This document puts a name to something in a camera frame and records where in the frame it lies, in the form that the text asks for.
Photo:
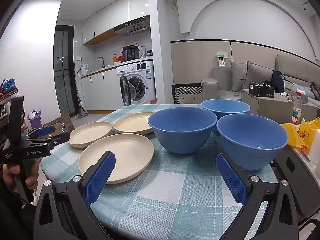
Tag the black pressure cooker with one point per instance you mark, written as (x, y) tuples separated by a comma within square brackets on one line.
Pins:
[(130, 53)]

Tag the person's left hand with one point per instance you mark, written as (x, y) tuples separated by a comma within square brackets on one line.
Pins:
[(10, 173)]

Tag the white wall cabinets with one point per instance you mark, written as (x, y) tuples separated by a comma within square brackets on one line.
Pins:
[(120, 7)]

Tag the person's left forearm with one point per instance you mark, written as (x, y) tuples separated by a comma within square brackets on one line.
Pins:
[(15, 212)]

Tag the brown patterned board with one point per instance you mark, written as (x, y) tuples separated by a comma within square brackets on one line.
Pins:
[(63, 122)]

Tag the teal checked tablecloth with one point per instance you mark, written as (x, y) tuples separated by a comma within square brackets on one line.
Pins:
[(180, 180)]

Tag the beige round plate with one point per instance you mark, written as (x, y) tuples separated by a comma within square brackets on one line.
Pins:
[(132, 123), (125, 155), (90, 133)]

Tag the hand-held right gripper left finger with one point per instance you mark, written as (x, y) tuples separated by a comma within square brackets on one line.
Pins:
[(100, 177)]

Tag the white paper roll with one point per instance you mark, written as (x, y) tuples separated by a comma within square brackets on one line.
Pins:
[(315, 145)]

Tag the purple plastic bag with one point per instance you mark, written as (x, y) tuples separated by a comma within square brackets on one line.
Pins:
[(35, 121)]

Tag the red paper item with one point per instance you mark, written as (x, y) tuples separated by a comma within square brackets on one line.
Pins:
[(153, 101)]

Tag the green white wall holder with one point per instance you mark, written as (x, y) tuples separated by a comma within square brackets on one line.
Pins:
[(222, 61)]

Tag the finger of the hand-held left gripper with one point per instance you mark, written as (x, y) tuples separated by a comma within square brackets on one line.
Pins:
[(46, 130), (60, 138)]

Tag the white washing machine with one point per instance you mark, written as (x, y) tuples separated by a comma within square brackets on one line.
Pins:
[(140, 70)]

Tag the grey bedside cabinet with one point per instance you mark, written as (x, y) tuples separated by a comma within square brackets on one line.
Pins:
[(270, 105)]

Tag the white base cabinets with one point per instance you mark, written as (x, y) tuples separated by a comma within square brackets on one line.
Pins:
[(100, 90)]

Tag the yellow plastic bag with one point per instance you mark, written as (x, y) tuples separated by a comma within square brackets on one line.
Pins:
[(295, 135)]

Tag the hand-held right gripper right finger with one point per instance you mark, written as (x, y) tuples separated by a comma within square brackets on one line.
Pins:
[(231, 180)]

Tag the grey sofa cushion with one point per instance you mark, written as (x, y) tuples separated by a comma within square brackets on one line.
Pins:
[(237, 77), (257, 76)]

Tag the dark glass door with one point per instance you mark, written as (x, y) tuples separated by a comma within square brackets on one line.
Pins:
[(62, 67)]

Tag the black white patterned cushion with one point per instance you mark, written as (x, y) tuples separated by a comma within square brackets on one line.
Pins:
[(187, 91)]

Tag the white electric kettle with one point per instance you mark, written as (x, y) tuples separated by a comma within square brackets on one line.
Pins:
[(84, 70)]

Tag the white top coffee table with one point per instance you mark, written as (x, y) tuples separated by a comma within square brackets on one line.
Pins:
[(302, 160)]

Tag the dark kitchen faucet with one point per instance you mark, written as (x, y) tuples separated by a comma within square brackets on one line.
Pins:
[(102, 61)]

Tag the grey floor mop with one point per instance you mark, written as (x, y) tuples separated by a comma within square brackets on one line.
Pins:
[(82, 113)]

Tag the black range hood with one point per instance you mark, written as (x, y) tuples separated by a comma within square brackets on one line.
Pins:
[(131, 27)]

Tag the black cardboard box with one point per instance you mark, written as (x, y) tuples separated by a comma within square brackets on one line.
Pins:
[(260, 91)]

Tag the grey sofa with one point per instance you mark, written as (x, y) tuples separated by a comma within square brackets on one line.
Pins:
[(210, 87)]

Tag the shoe rack with shoes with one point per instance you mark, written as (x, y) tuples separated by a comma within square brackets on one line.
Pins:
[(7, 85)]

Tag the black bag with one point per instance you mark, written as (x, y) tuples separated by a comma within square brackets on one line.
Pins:
[(277, 80)]

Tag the clear water bottle red cap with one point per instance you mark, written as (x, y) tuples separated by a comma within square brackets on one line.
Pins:
[(296, 110)]

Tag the blue bowl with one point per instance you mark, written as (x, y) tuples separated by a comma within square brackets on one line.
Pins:
[(225, 106), (182, 135), (252, 145)]

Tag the orange bottle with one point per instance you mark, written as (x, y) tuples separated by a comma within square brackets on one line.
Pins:
[(115, 59)]

